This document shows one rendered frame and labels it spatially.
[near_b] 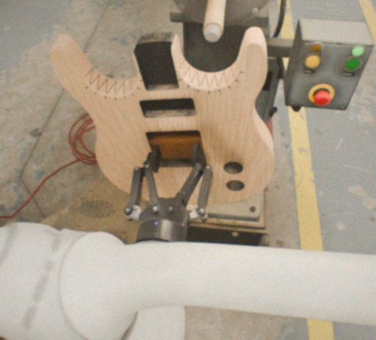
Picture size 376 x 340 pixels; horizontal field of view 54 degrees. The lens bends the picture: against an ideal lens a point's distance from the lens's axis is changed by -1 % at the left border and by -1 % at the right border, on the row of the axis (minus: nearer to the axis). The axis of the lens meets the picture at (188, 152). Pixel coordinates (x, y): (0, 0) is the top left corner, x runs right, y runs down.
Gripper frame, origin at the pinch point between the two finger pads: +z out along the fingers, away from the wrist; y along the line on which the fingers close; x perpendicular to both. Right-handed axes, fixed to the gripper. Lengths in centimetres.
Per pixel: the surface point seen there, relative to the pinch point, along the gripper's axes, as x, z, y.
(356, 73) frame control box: -7.3, 29.5, 37.7
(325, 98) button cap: -12.0, 26.8, 30.9
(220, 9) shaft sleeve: 19.7, 13.8, 9.4
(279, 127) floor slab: -110, 116, 26
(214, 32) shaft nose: 19.2, 7.5, 8.8
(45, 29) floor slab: -79, 205, -151
